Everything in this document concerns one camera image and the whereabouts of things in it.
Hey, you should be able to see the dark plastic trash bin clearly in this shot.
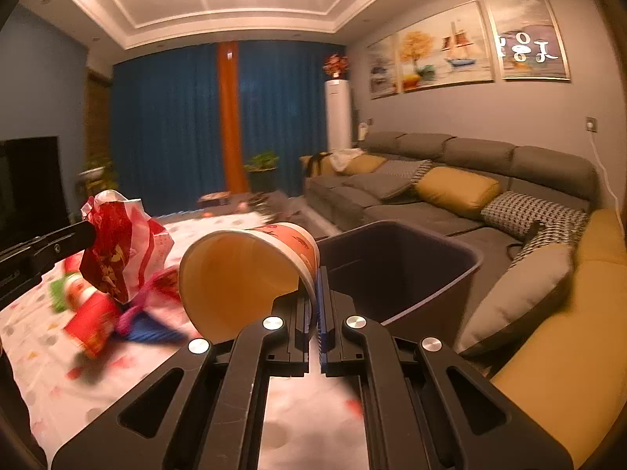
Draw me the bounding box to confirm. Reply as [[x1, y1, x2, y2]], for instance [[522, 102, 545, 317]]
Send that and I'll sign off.
[[319, 221, 482, 346]]

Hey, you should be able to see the large yellow cushion near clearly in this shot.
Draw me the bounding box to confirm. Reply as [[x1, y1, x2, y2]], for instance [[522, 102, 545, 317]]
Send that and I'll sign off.
[[491, 209, 626, 468]]

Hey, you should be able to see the green foam net sleeve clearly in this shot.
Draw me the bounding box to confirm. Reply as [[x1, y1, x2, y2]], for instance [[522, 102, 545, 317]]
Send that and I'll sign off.
[[49, 276, 71, 313]]

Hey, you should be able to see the orange curtain strip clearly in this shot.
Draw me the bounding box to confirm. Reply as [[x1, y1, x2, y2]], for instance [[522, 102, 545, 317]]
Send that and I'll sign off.
[[217, 42, 248, 194]]

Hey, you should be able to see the red white plastic bag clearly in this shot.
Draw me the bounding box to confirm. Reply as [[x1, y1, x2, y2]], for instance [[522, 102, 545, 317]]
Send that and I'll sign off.
[[80, 190, 174, 304]]

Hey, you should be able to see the orange paper noodle cup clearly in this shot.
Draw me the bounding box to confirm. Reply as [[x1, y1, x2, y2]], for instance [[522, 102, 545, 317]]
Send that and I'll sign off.
[[179, 223, 320, 344]]

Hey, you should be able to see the black television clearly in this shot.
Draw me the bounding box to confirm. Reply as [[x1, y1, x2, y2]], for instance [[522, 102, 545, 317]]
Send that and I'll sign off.
[[0, 136, 69, 250]]

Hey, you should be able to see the wall socket with cable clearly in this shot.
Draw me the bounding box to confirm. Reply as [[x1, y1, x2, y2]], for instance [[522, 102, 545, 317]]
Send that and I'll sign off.
[[585, 117, 626, 238]]

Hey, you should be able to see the red flower decoration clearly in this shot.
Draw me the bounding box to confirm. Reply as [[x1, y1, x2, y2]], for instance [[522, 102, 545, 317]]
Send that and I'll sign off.
[[323, 53, 350, 80]]

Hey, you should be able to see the left small painting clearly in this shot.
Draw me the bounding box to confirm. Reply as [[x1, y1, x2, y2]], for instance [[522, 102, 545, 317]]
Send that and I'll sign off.
[[367, 35, 400, 100]]

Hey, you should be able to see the yellow cushion far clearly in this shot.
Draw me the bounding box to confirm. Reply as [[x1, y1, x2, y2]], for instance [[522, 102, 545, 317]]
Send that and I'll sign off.
[[342, 154, 387, 176]]

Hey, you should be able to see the blue snack wrapper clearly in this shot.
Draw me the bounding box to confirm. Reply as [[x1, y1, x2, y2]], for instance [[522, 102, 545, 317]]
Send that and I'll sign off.
[[116, 312, 187, 344]]

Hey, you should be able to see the blue curtain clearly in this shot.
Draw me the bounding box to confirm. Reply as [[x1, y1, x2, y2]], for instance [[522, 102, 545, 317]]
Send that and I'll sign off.
[[111, 40, 345, 215]]

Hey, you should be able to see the grey flat cushion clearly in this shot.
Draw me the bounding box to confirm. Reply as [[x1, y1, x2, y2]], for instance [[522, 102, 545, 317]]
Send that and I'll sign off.
[[342, 173, 413, 201]]

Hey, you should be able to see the yellow cushion middle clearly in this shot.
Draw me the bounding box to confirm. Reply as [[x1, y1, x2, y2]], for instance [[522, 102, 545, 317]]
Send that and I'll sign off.
[[415, 166, 502, 220]]

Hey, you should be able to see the sailboat painting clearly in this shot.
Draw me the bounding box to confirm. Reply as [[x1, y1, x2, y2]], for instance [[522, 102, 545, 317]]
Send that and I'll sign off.
[[395, 0, 494, 92]]

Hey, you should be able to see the right framed painting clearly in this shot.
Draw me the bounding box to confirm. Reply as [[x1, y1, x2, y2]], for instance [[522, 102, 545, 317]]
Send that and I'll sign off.
[[484, 0, 571, 82]]

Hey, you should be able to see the white standing air conditioner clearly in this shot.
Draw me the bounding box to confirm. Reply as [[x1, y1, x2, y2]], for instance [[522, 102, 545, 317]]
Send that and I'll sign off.
[[325, 79, 352, 152]]

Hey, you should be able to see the grey sectional sofa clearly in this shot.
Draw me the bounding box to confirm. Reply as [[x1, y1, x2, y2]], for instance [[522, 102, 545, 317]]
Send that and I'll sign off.
[[302, 130, 602, 305]]

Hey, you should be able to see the light grey cushion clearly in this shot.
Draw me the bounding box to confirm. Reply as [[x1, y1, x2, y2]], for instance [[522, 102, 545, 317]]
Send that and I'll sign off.
[[455, 243, 574, 358]]

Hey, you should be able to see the patterned white tablecloth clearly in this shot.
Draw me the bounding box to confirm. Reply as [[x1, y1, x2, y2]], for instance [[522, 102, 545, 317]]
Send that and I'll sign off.
[[1, 223, 368, 469]]

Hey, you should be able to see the plant on stand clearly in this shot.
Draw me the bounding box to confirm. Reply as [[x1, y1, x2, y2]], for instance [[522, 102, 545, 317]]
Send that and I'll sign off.
[[76, 156, 119, 199]]

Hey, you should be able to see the potted green plant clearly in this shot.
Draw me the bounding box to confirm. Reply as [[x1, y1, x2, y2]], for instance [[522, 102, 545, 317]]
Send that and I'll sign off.
[[245, 151, 279, 193]]

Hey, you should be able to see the houndstooth patterned cushion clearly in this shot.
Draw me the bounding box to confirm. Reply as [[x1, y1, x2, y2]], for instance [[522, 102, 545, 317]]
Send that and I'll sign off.
[[480, 191, 589, 263]]

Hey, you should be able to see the red paper cup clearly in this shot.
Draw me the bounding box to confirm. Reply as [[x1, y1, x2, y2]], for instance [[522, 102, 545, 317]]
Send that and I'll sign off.
[[64, 291, 121, 359]]

